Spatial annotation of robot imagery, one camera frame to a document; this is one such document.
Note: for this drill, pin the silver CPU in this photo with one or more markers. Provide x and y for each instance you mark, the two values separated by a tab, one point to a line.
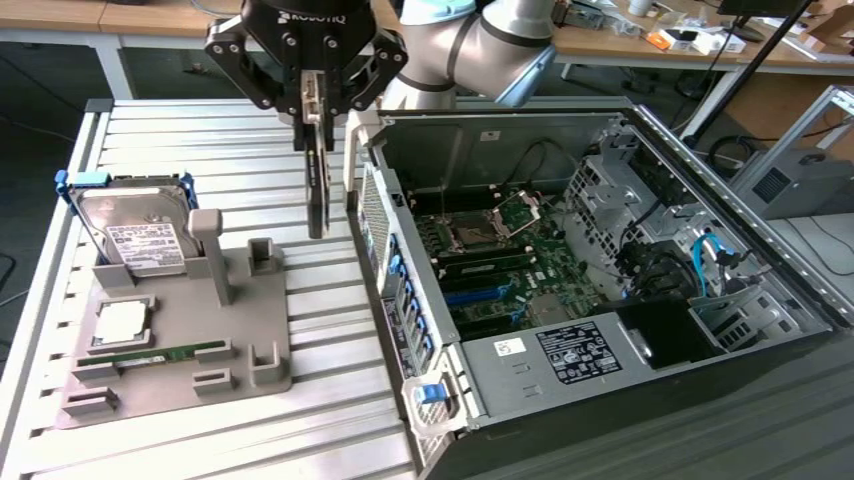
120	322

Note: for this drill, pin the hard disk with blue bracket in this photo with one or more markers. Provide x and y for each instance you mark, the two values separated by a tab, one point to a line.
133	220

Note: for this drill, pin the metal socket cover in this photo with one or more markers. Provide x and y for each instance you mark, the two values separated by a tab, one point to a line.
520	210

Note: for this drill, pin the blue case latch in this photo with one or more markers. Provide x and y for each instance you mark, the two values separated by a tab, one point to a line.
428	392

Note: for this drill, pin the thin locking lever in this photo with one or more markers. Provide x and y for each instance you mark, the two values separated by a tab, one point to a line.
444	200

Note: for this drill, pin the wooden desk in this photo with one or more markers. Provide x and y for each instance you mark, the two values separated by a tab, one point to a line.
667	59
133	22

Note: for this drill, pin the grey computer tower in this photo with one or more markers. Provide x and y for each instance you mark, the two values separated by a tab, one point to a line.
800	185

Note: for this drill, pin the black tripod pole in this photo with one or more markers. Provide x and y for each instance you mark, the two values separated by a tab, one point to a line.
750	70

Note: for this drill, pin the graphics card with metal bracket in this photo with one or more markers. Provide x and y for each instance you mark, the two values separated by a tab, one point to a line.
319	200

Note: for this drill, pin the black monitor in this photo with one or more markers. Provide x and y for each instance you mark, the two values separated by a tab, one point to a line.
754	6

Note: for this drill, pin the white cup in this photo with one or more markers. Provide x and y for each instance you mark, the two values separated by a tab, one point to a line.
641	6

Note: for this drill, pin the green motherboard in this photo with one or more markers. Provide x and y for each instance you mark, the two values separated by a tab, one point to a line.
540	265

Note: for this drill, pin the cardboard box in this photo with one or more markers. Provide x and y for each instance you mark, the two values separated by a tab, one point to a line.
834	30

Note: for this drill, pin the grey power supply unit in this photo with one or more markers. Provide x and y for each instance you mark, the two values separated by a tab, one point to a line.
527	372

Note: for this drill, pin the grey printed parts rack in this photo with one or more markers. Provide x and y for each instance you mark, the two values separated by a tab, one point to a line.
180	320

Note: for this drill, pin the dark RAM stick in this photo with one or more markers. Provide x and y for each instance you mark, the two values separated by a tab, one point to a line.
487	265

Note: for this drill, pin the metal disk bay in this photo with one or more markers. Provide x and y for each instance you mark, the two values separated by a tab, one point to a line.
740	320

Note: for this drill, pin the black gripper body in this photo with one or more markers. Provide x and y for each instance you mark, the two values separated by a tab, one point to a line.
306	30

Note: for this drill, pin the CPU socket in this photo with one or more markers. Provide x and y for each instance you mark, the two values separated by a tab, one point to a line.
473	232

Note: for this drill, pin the open grey PC case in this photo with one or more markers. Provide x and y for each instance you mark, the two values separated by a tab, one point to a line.
413	240

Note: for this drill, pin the green RAM stick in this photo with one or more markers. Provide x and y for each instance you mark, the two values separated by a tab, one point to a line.
153	356

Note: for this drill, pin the aluminium profile frame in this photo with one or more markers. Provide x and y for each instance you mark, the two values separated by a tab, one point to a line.
843	97

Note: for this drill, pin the orange and white box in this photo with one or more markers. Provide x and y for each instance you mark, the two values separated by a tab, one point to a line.
667	40

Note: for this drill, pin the silver chipset heatsink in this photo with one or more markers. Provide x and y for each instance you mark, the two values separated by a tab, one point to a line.
549	307

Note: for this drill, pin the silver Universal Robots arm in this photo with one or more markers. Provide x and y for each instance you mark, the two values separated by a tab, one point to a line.
467	45

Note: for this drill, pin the perforated metal drive cage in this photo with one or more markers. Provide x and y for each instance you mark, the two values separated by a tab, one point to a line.
600	190

